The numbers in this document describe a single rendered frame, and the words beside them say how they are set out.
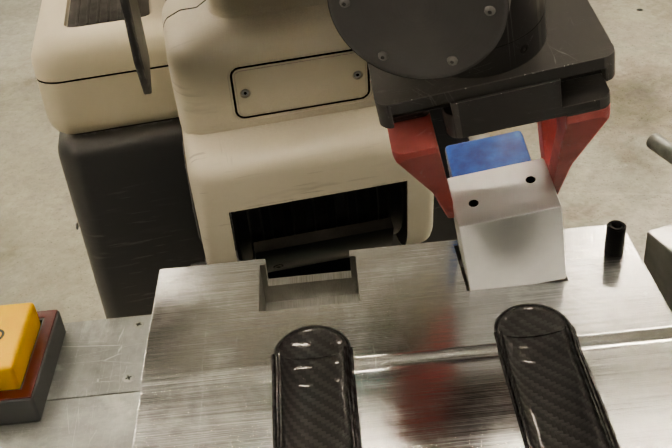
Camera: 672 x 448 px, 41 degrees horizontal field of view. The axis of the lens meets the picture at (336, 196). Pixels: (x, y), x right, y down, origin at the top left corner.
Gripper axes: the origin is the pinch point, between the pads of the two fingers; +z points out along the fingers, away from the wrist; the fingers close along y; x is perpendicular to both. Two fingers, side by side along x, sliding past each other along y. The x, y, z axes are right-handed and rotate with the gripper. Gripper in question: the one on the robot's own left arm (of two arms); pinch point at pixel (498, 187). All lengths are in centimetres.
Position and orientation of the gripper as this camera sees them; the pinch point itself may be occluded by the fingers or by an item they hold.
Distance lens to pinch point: 46.8
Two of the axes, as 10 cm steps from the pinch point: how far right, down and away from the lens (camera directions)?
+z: 2.1, 7.1, 6.7
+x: -0.8, -6.7, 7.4
